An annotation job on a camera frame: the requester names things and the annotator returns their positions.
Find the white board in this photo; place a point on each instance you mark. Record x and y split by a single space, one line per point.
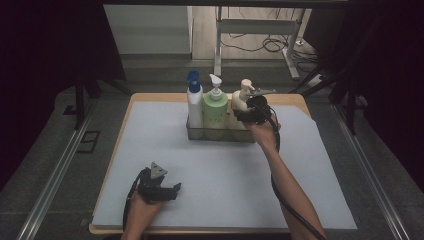
146 30

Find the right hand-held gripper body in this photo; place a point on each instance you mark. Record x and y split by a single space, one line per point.
260 111

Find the person's left hand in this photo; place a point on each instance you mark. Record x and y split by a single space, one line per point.
141 213

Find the green pump bottle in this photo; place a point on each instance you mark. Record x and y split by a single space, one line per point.
215 111

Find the pale blue table mat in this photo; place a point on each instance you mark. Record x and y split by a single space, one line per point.
216 186

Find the grey metal tray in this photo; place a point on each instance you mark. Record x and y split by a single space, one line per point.
216 135

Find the metal floor rail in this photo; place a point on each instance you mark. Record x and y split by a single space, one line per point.
50 186
370 173

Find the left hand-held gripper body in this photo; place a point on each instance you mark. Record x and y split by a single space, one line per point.
151 186

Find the cream pump bottle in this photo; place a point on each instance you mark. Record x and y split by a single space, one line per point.
240 100

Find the white spray bottle blue trigger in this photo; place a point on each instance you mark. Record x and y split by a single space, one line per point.
195 106

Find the black stand leg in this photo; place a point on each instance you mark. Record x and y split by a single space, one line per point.
79 103

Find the dark curtain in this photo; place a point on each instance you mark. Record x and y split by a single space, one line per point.
33 66
393 66

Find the white metal stand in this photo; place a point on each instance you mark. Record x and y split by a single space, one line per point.
256 26

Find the white power strip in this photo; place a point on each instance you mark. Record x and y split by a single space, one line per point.
317 80

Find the person's right hand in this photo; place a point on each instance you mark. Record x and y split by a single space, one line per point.
266 135

